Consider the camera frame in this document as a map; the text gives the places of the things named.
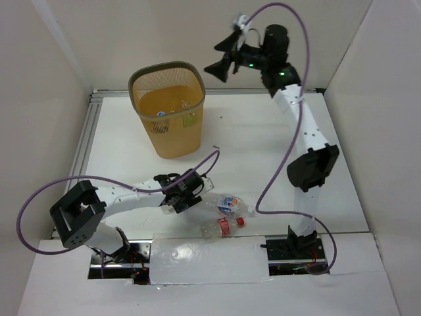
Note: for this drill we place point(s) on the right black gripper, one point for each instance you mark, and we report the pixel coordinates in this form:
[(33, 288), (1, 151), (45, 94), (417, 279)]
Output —
[(220, 69)]

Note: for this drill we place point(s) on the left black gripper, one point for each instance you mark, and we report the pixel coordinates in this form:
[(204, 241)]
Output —
[(179, 201)]

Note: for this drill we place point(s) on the white orange label bottle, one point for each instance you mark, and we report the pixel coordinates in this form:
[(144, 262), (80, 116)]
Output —
[(226, 205)]

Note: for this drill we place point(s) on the green plastic bottle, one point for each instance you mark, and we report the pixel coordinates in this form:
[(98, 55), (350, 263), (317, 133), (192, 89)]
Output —
[(189, 120)]

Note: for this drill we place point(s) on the blue label plastic bottle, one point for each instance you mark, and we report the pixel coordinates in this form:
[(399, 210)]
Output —
[(164, 123)]

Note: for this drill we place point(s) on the orange label yellow cap bottle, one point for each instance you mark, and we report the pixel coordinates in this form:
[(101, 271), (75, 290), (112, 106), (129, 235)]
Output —
[(167, 210)]

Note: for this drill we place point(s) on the clear bottle white cap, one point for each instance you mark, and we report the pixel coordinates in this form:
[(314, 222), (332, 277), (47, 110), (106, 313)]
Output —
[(185, 105)]

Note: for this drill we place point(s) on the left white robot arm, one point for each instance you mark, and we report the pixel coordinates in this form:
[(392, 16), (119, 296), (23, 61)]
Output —
[(79, 216)]

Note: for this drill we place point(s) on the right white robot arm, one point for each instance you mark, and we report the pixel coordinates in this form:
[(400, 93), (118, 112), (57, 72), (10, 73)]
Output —
[(315, 156)]

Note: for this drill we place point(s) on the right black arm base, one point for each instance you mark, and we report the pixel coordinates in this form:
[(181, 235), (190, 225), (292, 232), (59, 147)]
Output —
[(282, 261)]

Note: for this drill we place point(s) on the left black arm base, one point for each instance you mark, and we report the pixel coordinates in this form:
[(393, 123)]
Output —
[(134, 267)]

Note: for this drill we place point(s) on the orange mesh waste bin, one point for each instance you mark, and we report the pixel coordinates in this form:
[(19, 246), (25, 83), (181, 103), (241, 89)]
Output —
[(161, 87)]

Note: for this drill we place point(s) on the red label red cap bottle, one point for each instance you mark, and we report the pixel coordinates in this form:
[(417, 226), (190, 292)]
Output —
[(222, 227)]

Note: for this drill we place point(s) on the white taped cover plate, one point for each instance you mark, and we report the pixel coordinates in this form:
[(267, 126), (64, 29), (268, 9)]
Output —
[(192, 261)]

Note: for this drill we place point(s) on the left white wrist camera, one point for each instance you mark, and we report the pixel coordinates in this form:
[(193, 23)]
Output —
[(207, 186)]

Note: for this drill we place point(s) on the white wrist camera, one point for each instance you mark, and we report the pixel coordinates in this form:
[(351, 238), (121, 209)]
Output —
[(207, 186), (241, 26)]

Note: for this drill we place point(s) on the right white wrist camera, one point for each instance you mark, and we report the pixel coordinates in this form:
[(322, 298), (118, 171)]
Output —
[(241, 26)]

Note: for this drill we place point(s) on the aluminium frame rail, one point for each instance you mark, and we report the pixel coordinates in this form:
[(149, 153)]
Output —
[(245, 136)]

